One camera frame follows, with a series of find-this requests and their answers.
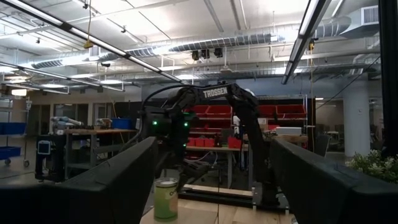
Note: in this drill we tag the potted plant with white flowers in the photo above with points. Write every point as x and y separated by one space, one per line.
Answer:
376 165

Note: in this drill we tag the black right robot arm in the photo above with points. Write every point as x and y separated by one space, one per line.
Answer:
214 92

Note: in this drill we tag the wooden workbench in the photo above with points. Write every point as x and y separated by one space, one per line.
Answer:
93 132
217 149

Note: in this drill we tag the dark office chair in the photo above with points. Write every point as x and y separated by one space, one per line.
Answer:
322 144

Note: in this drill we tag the black machine with screen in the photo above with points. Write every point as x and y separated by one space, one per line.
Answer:
49 161

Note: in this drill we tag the small red storage bin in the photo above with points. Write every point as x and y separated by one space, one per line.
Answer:
191 142
200 142
209 142
234 143

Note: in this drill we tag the silver ventilation duct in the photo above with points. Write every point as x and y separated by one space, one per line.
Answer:
217 42

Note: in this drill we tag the yellow-green labelled tin can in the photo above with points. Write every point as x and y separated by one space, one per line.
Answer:
165 202

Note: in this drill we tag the large red storage bin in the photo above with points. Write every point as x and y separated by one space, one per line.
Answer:
200 110
290 111
219 111
267 111

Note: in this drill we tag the white round column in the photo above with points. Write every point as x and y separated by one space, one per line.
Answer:
356 124

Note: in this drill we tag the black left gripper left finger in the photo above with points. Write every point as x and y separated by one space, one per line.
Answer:
93 193

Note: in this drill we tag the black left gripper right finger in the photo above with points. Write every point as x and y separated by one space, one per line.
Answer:
335 199

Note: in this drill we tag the blue plastic bin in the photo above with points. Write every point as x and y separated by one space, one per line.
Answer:
9 152
121 123
12 128

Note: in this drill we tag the metal wheeled cart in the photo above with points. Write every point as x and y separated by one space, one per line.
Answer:
26 130

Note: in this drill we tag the white box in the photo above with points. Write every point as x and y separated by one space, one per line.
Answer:
288 131

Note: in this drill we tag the linear ceiling light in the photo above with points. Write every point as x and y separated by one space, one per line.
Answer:
93 40
306 25

